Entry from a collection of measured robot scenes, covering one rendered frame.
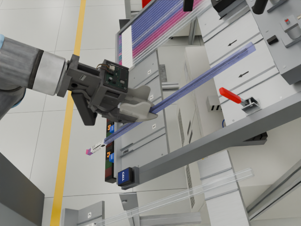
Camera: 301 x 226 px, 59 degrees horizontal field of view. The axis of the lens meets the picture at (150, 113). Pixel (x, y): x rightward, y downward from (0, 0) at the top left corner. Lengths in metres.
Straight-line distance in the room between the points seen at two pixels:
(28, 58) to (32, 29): 2.15
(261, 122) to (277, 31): 0.19
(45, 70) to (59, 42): 1.93
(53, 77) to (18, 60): 0.06
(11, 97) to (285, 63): 0.53
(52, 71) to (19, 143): 1.42
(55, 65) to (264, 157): 0.80
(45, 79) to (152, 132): 0.39
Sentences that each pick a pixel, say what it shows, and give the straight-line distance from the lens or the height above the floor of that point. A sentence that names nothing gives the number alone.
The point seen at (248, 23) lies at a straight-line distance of 0.76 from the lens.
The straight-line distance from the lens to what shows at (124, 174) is 0.76.
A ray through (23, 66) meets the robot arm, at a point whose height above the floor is 1.18.
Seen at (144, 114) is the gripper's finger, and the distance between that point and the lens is 0.55.
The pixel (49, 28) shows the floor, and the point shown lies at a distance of 2.60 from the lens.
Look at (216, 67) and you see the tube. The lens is 0.50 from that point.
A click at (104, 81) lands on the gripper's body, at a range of 0.49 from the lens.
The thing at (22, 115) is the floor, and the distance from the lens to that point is 2.01.
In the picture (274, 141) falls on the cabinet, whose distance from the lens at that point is 1.10.
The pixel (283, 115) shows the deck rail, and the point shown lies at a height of 1.05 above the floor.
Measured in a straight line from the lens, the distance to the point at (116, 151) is 0.86.
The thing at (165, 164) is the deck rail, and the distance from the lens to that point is 0.72.
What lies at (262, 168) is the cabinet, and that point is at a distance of 1.03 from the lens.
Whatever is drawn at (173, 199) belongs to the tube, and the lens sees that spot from 0.58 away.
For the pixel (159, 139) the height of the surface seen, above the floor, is 0.84.
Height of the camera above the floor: 1.50
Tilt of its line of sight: 56 degrees down
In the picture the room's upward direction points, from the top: straight up
